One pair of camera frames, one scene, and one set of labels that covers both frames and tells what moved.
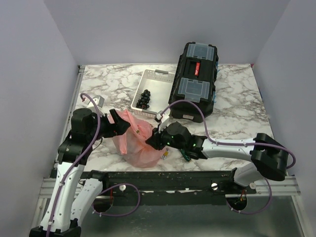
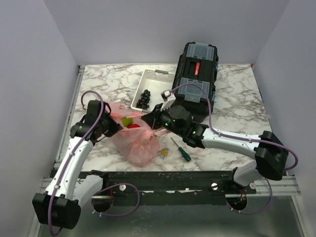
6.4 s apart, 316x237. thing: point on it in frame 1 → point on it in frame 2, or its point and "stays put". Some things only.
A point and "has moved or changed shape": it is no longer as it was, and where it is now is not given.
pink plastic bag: [133, 143] has moved or changed shape
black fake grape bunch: [145, 98] stays put
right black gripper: [155, 140] → [153, 118]
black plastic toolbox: [194, 80] stays put
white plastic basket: [160, 85] stays put
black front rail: [173, 187] stays put
